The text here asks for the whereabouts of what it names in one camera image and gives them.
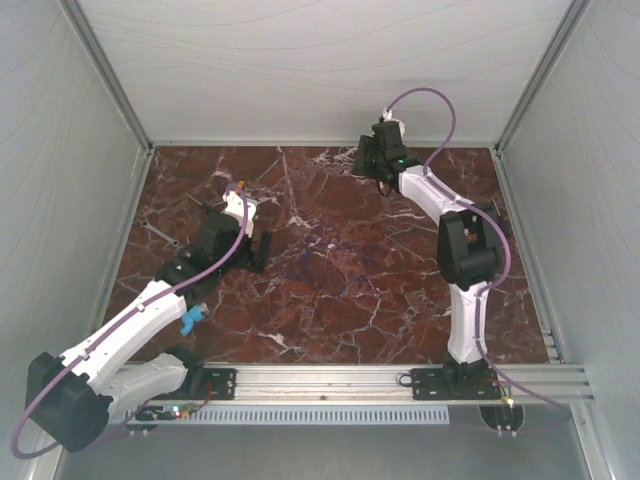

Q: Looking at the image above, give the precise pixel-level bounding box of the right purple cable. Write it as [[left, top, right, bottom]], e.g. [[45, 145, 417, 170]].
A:
[[384, 87, 571, 436]]

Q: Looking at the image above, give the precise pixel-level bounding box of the silver ratchet wrench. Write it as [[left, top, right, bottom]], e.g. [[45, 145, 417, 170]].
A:
[[141, 221, 180, 247]]

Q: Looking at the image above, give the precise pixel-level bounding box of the blue wire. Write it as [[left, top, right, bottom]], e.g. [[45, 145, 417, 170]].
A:
[[274, 224, 384, 294]]

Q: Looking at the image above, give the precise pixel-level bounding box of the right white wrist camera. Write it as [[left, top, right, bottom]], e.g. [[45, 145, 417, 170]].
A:
[[379, 109, 406, 136]]

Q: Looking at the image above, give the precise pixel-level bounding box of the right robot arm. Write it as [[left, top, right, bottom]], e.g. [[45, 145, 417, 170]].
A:
[[352, 120, 506, 398]]

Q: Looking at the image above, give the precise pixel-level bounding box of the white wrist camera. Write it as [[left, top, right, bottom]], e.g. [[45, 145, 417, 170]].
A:
[[379, 109, 406, 136], [223, 191, 257, 238]]

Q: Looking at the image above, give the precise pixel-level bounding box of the grey slotted cable duct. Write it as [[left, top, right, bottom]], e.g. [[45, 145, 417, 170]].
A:
[[107, 404, 450, 426]]

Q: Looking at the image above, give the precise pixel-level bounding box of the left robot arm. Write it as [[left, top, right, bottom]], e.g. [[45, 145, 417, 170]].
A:
[[25, 193, 271, 453]]

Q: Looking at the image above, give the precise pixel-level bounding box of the small black screwdriver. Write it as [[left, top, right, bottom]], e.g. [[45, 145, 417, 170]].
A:
[[492, 198, 503, 221]]

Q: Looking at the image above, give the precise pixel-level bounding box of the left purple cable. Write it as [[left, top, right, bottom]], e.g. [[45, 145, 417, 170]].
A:
[[9, 182, 251, 459]]

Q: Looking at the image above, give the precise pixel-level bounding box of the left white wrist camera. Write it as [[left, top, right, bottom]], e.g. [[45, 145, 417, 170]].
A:
[[223, 191, 257, 238]]

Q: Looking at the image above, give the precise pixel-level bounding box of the purple cable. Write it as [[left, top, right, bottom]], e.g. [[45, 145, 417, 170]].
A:
[[9, 182, 251, 459], [384, 87, 571, 436]]

